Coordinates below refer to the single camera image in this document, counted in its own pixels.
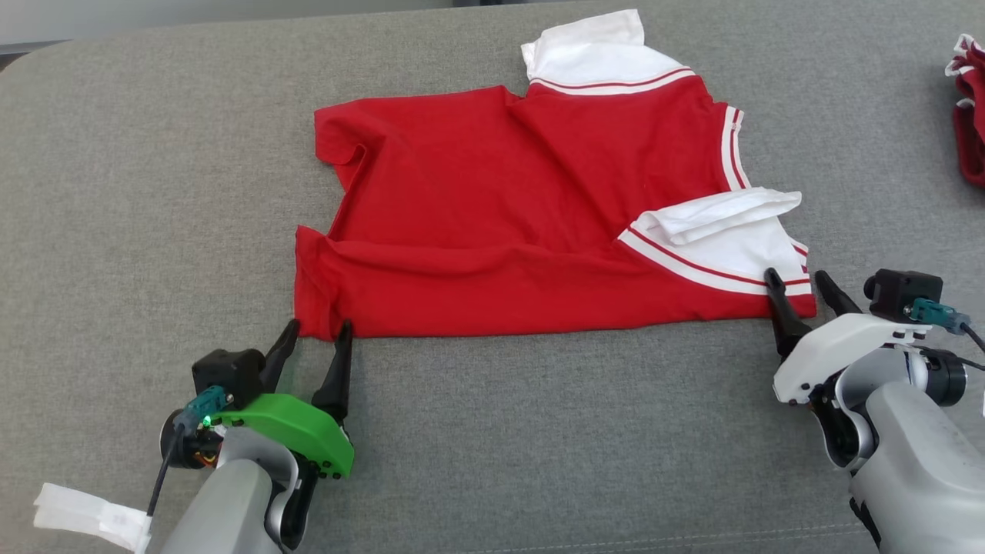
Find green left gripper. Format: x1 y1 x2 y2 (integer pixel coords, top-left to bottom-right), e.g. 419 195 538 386
217 318 356 480

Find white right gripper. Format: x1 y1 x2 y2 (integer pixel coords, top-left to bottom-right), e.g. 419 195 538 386
763 267 933 405

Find red shorts white stripes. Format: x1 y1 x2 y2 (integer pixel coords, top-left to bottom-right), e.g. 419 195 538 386
944 33 985 189

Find red basketball jersey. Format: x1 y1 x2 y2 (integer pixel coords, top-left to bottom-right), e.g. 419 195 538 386
293 8 819 342

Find grey fabric sofa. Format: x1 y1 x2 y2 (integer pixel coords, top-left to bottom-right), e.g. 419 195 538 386
0 0 985 554

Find teal left cable connector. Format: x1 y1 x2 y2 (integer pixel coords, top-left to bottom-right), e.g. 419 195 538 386
175 386 232 429

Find teal cable connector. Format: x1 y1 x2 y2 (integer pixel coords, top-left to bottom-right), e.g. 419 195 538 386
907 298 973 334
175 386 232 429

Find teal right cable connector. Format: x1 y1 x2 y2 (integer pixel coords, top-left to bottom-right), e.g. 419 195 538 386
907 298 973 334

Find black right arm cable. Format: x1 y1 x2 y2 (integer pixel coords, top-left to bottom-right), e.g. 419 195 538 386
920 322 985 374

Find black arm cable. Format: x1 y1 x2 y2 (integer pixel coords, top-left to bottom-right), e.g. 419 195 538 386
920 322 985 374
145 422 190 519

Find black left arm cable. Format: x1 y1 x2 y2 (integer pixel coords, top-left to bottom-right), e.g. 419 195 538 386
145 422 190 519

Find white tape cable tag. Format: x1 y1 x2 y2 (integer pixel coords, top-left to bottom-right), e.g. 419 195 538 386
32 482 153 552

